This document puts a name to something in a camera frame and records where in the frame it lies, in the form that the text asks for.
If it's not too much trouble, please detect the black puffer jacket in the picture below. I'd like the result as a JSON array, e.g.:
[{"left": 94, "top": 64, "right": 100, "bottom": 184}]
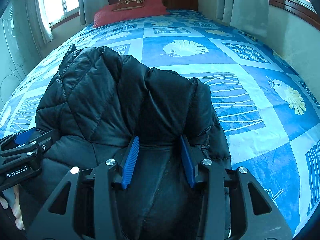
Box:
[{"left": 19, "top": 46, "right": 231, "bottom": 239}]

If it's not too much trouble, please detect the person's left hand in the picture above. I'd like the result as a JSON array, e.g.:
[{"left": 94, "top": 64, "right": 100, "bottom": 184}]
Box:
[{"left": 1, "top": 185, "right": 25, "bottom": 231}]

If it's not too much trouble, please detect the white wardrobe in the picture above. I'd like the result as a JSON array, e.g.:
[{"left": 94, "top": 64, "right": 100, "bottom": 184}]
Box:
[{"left": 1, "top": 0, "right": 41, "bottom": 107}]

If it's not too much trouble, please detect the blue patterned bed sheet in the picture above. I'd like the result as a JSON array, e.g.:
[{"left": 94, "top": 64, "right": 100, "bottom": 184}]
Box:
[{"left": 1, "top": 10, "right": 319, "bottom": 235}]

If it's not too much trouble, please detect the left window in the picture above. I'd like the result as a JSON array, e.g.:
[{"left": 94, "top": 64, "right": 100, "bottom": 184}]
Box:
[{"left": 37, "top": 0, "right": 80, "bottom": 29}]

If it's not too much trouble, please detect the red pillow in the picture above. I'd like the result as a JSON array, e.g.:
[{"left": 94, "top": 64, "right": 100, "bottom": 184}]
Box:
[{"left": 93, "top": 0, "right": 169, "bottom": 28}]

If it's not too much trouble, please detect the small patterned brown cushion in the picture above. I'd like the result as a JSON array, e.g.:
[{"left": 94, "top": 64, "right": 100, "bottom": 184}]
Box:
[{"left": 112, "top": 0, "right": 145, "bottom": 11}]

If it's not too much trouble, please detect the right grey curtain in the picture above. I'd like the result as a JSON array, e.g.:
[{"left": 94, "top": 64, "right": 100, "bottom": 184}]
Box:
[{"left": 216, "top": 0, "right": 269, "bottom": 37}]

